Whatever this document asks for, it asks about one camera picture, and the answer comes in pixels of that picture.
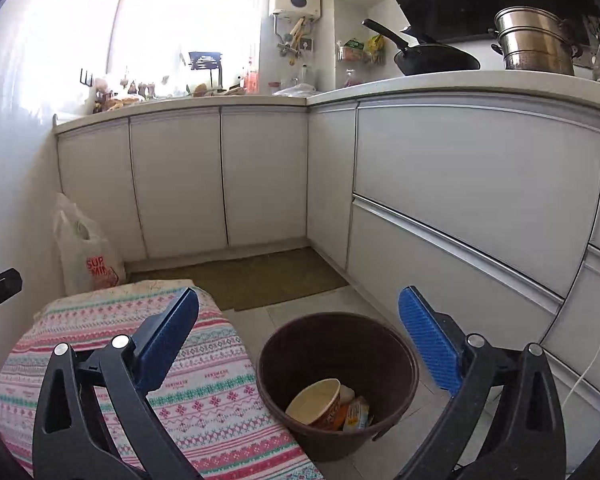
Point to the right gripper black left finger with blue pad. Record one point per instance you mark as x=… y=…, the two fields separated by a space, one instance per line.
x=93 y=419

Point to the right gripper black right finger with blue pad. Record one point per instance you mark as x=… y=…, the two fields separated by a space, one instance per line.
x=503 y=419

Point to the brown round trash bin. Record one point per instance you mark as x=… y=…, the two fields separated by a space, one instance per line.
x=368 y=356

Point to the white kitchen cabinet run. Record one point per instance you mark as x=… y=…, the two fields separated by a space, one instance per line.
x=481 y=188

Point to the patterned red green tablecloth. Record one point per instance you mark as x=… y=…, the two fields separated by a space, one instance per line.
x=209 y=402

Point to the white plastic shopping bag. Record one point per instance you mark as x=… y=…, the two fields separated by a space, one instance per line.
x=88 y=259

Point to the paper cup in bin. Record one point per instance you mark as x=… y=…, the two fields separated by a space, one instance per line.
x=318 y=405

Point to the olive green floor mat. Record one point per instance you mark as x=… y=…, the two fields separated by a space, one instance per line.
x=258 y=281

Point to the black frying pan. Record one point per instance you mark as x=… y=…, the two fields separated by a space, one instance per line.
x=428 y=58

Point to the stainless steel steamer pot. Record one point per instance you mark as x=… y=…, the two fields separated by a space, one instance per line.
x=534 y=40

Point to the blue dish rack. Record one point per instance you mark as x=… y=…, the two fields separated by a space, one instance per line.
x=203 y=60

